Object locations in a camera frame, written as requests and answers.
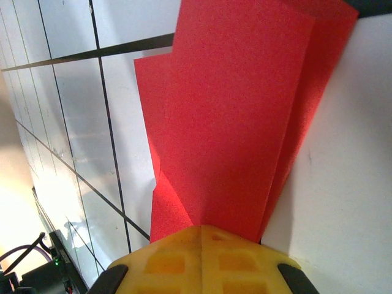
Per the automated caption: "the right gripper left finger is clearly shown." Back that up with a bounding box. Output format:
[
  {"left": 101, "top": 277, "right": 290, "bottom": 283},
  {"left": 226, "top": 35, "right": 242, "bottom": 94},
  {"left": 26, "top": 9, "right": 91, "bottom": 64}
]
[{"left": 87, "top": 225, "right": 203, "bottom": 294}]

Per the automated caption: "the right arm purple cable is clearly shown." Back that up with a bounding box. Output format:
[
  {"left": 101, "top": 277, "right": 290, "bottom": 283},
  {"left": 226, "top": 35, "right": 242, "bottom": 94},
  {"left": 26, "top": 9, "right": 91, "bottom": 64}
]
[{"left": 0, "top": 243, "right": 51, "bottom": 270}]

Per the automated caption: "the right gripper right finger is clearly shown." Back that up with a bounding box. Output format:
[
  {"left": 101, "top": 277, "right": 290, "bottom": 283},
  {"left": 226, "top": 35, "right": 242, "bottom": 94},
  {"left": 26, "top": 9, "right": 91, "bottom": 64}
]
[{"left": 200, "top": 224, "right": 321, "bottom": 294}]

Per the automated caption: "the red cloth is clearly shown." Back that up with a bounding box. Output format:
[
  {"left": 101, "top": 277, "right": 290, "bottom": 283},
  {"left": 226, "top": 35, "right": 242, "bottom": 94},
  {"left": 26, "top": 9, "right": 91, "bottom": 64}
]
[{"left": 134, "top": 0, "right": 360, "bottom": 246}]

